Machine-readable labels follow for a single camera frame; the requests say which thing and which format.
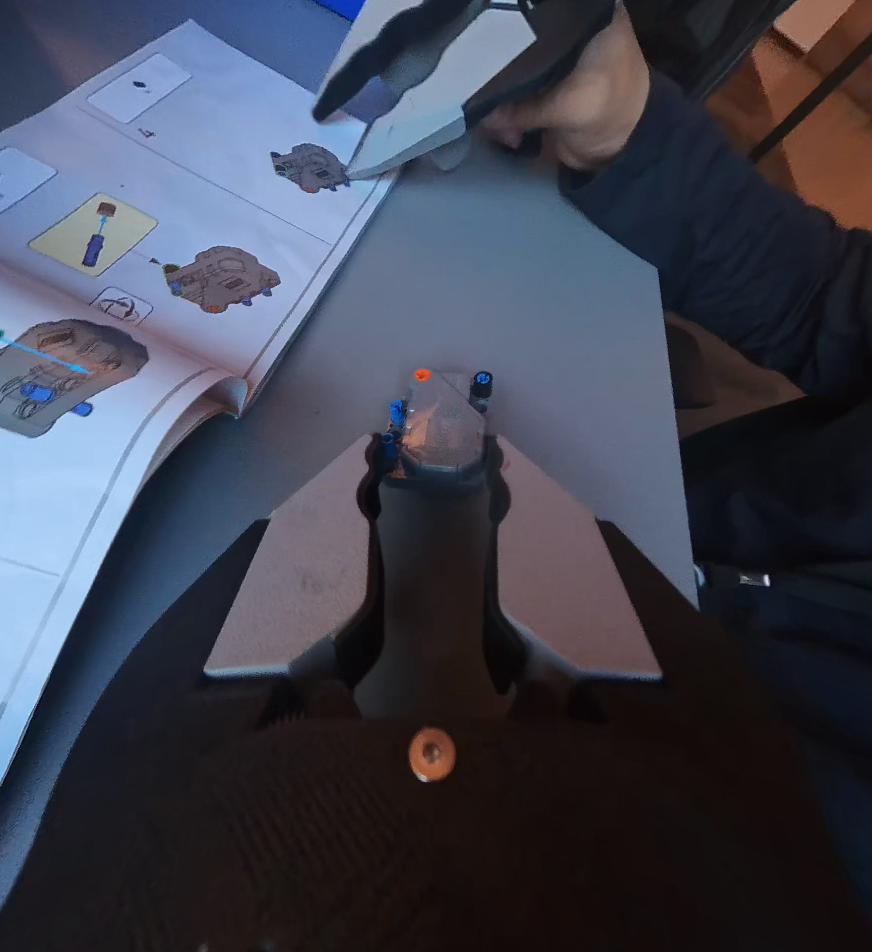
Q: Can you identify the person's right forearm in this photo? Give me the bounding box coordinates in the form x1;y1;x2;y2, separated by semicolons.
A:
557;67;872;391

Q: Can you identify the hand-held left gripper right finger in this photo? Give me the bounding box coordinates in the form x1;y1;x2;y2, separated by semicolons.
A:
483;433;665;694

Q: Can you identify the person's right hand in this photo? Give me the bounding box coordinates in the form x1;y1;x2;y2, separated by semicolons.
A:
479;18;654;174

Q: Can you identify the person's dark clothing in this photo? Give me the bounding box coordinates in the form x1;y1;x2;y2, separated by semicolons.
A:
674;364;872;952

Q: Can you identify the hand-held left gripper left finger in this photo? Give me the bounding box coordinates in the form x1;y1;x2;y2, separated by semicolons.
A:
204;433;386;696

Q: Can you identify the black metal furniture leg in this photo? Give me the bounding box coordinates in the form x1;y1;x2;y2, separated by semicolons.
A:
747;0;872;163

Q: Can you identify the grey lego motor assembly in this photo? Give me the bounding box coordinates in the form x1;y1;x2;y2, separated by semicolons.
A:
382;367;498;493

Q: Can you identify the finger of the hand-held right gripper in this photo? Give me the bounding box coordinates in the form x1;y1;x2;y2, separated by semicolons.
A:
311;0;485;126
345;7;541;181

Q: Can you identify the lego instruction booklet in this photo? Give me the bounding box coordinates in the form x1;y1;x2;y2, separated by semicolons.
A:
0;18;401;864

